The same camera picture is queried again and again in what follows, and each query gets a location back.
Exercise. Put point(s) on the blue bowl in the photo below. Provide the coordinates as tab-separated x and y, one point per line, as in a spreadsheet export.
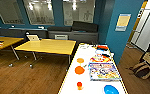
111	90

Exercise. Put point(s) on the small white object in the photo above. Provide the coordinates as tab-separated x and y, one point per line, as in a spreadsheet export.
83	46

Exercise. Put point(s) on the pale orange bowl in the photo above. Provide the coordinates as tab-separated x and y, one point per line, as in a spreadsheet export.
80	60

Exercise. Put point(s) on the red and black object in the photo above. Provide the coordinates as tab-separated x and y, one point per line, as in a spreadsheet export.
102	47

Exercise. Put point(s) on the long wooden table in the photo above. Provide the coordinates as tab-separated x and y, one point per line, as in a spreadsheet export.
11	40
46	46

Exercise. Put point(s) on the large interior glass window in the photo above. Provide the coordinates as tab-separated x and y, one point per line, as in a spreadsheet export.
79	12

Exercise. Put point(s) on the colourful picture book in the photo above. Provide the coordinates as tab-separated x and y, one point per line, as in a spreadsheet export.
104	71

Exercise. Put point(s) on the yellow air hockey table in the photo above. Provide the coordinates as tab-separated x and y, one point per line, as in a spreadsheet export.
91	85

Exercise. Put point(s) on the light wooden chair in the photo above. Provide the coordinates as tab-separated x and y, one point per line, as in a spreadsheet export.
33	37

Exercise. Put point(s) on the yellow pillar poster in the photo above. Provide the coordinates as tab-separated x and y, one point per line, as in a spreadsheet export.
123	22

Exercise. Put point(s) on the brown backpack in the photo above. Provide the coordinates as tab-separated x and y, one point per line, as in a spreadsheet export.
142	70

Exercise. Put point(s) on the white door with frame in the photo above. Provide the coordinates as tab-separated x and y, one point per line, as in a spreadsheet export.
142	23

